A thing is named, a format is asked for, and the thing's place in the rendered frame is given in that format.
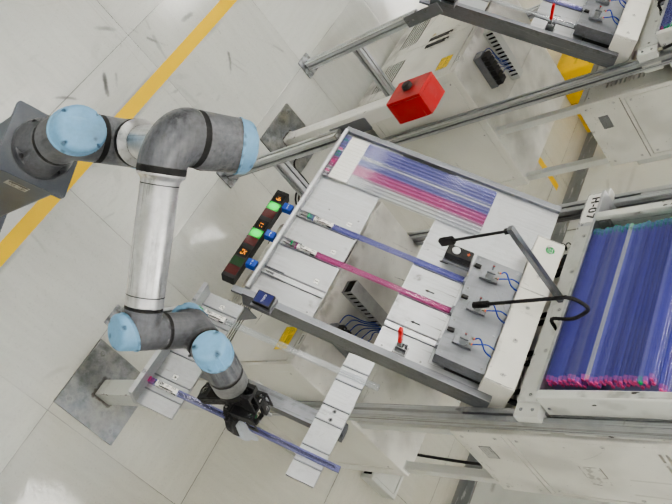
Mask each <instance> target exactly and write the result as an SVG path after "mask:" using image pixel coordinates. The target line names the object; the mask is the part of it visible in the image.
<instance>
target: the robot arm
mask: <svg viewBox="0 0 672 504"><path fill-rule="evenodd" d="M11 151H12V155H13V158H14V160H15V162H16V163H17V165H18V166H19V167H20V168H21V169H22V170H23V171H24V172H25V173H27V174H28V175H30V176H32V177H34V178H37V179H43V180H49V179H54V178H57V177H59V176H61V175H63V174H64V173H66V172H67V171H68V170H69V169H70V167H71V166H72V164H73V161H84V162H92V163H100V164H108V165H115V166H123V167H130V168H133V169H136V172H137V174H138V175H139V177H140V184H139V192H138V200H137V208H136V216H135V224H134V232H133V240H132V248H131V256H130V264H129V272H128V280H127V288H126V296H125V305H124V312H121V313H117V314H115V315H113V316H112V317H111V319H110V322H109V324H108V339H109V342H110V344H111V346H112V347H113V348H114V349H115V350H116V351H133V352H139V351H148V350H168V349H186V350H187V351H188V352H189V354H190V355H191V357H192V358H193V359H194V360H195V362H196V364H197V365H198V367H199V368H200V369H201V371H202V372H203V374H204V375H205V377H206V379H207V380H208V382H206V384H205V385H204V386H203V387H202V388H201V390H200V393H199V395H198V396H197V398H198V399H199V400H200V401H201V402H202V403H203V404H217V405H224V407H223V414H224V416H225V418H224V421H225V426H226V429H227V430H228V431H229V432H230V433H232V434H233V435H235V436H237V437H238V438H240V439H242V440H244V441H250V440H254V441H258V440H259V438H258V437H257V436H256V435H255V434H254V433H252V432H251V431H250V430H249V429H251V430H253V431H256V432H259V430H258V429H257V427H256V426H257V425H258V423H260V421H261V419H262V418H263V417H264V416H269V417H272V414H271V413H269V411H270V407H269V405H270V406H273V403H272V401H271V399H270V397H269V395H268V393H265V392H262V391H259V390H258V388H257V386H256V385H253V384H250V383H249V380H248V377H247V375H246V373H245V371H244V369H243V367H242V365H241V363H240V361H239V359H238V357H237V355H236V353H235V351H234V349H233V346H232V344H231V342H230V341H229V339H228V338H227V337H226V336H225V335H224V334H223V333H222V332H219V330H218V329H217V328H216V326H215V325H214V324H213V323H212V321H211V320H210V318H209V316H208V315H207V313H206V312H205V311H203V310H202V309H201V308H200V307H199V306H198V305H197V304H195V303H192V302H186V303H184V304H182V305H178V306H177V307H175V308H174V309H173V310H172V312H167V313H165V312H163V308H164V300H165V293H166V285H167V278H168V270H169V263H170V255H171V248H172V240H173V233H174V225H175V218H176V210H177V202H178V195H179V187H180V183H181V182H182V181H184V180H185V179H186V175H187V169H188V167H189V168H193V169H195V170H199V171H212V172H224V173H231V174H233V175H237V174H246V173H247V172H249V171H250V170H251V169H252V167H253V165H254V163H255V162H256V159H257V156H258V152H259V134H258V131H257V128H256V126H255V125H254V123H253V122H251V121H250V120H247V119H244V118H243V117H239V118H238V117H233V116H228V115H223V114H218V113H213V112H209V111H204V110H198V109H195V108H190V107H182V108H177V109H174V110H171V111H169V112H167V113H166V114H164V115H163V116H161V117H160V118H159V119H158V120H157V121H156V122H155V123H154V124H152V123H150V122H149V121H147V120H145V119H139V118H134V119H124V118H117V117H111V116H106V115H100V114H98V113H97V111H95V110H94V109H92V108H90V107H88V106H85V105H79V104H76V105H70V106H65V107H63V108H60V109H58V110H57V111H55V112H54V113H53V114H52V115H51V116H49V117H47V118H35V119H31V120H29V121H27V122H25V123H23V124H22V125H20V126H19V127H18V128H17V129H16V131H15V132H14V134H13V137H12V140H11ZM263 396H264V397H263ZM266 397H267V398H268V400H269V401H266ZM244 422H245V423H246V424H247V425H246V424H245V423H244ZM250 425H252V426H254V427H252V426H250ZM248 427H249V429H248Z"/></svg>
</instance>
